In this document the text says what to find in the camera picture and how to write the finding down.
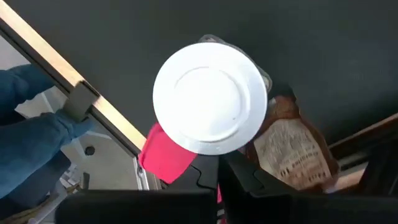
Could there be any white jar lid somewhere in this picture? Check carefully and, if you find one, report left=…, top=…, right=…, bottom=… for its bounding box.
left=152, top=33, right=274, bottom=156

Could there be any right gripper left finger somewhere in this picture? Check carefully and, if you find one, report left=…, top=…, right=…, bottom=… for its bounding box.
left=166, top=154, right=220, bottom=200

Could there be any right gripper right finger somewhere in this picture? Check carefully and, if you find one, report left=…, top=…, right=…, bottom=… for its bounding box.
left=220, top=151, right=296, bottom=200

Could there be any grey metal bracket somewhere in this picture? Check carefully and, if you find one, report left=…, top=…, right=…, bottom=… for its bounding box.
left=63, top=80, right=101, bottom=123

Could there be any smoked paprika tin red lid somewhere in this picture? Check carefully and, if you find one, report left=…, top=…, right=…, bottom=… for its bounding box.
left=138, top=122, right=226, bottom=224

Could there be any brown taco seasoning packet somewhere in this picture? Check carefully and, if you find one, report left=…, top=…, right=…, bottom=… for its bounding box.
left=244, top=82, right=340, bottom=192

